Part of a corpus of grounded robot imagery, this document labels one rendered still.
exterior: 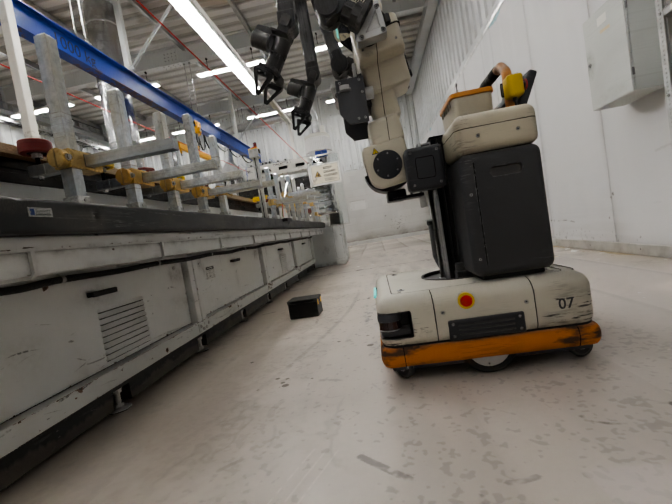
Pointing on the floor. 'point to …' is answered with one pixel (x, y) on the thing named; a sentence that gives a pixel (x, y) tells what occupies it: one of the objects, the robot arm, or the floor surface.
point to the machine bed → (115, 325)
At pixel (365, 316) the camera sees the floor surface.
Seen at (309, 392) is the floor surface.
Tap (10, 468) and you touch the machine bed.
